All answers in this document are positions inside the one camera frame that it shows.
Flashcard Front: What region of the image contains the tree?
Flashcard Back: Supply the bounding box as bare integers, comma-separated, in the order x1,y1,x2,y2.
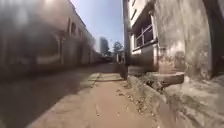
112,40,125,56

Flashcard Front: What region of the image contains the tall building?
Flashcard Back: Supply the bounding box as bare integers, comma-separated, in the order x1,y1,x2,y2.
99,36,110,57

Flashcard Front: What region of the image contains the grey pole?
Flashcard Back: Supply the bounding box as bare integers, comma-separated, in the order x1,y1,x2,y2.
119,0,133,81

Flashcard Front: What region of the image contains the brown dirt path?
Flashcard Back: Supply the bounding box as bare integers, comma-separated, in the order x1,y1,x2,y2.
25,78,162,128

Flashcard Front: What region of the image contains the stained concrete building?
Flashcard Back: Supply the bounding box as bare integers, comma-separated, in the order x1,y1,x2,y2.
128,0,224,81

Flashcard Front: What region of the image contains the long weathered building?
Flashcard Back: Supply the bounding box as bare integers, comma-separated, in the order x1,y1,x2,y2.
0,0,102,77

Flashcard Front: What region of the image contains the rough concrete ledge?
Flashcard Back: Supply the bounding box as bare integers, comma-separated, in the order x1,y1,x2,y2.
126,71,224,128

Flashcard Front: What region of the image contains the grey road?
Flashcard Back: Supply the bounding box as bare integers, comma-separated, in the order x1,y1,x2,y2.
0,62,118,128

